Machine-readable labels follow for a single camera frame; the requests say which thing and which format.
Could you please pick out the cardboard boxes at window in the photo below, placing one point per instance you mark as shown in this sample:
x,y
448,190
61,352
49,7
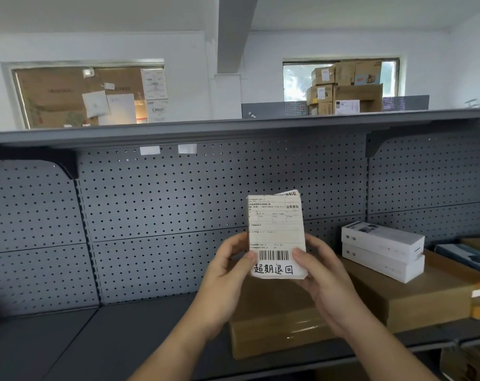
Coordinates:
x,y
295,81

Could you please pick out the grey metal pegboard shelf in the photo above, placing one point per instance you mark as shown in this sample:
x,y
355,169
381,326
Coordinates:
x,y
164,186

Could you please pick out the white sticker label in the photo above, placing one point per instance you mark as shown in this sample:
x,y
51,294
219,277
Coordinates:
x,y
150,150
187,148

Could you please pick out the large cardboard carton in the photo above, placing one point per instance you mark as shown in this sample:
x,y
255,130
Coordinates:
x,y
363,93
357,73

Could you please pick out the small taped brown box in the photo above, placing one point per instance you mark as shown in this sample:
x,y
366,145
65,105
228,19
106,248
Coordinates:
x,y
275,218

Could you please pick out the person's right hand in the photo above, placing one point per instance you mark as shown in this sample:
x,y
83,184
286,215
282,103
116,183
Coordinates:
x,y
335,293

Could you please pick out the person's left hand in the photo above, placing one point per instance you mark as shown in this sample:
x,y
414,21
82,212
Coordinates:
x,y
224,289

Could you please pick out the white printed carton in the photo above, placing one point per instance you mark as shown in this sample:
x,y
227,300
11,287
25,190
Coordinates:
x,y
158,111
154,84

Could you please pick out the person's left forearm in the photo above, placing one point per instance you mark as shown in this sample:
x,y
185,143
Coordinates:
x,y
172,353

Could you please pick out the small labelled cardboard carton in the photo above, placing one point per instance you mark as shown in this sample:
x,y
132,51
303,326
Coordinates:
x,y
319,95
323,76
321,109

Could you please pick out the printed brown carton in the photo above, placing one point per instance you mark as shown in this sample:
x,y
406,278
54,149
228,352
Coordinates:
x,y
468,365

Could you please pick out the cardboard-covered window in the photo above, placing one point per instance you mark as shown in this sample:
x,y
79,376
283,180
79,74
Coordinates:
x,y
49,95

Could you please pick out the white paper sheet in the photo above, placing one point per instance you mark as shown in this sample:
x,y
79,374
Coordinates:
x,y
121,111
96,104

